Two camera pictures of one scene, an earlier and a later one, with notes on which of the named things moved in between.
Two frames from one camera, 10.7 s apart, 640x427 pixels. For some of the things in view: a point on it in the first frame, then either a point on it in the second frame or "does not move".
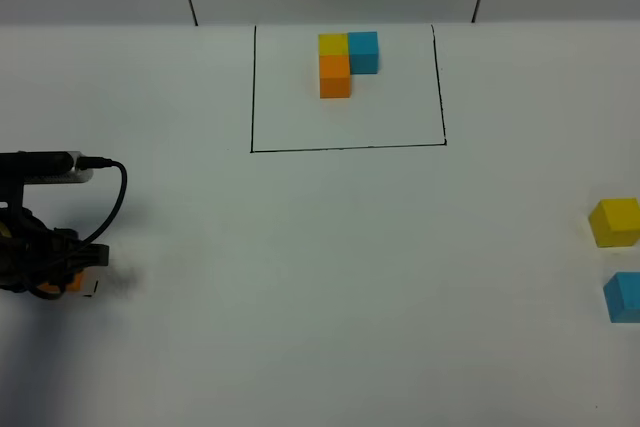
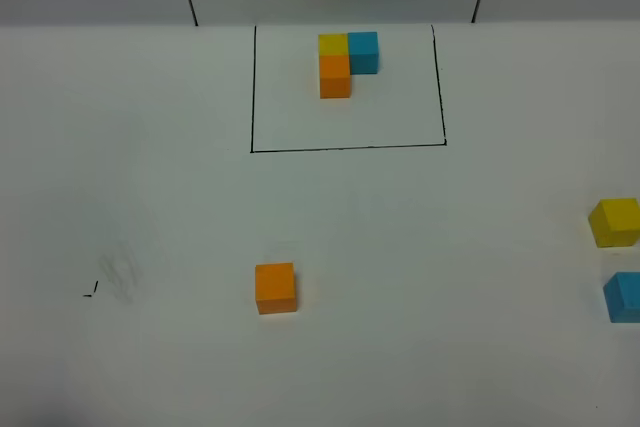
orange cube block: (74, 287) → (275, 288)
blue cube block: (622, 297) does not move
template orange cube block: (335, 76) does not move
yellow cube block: (615, 221) does not move
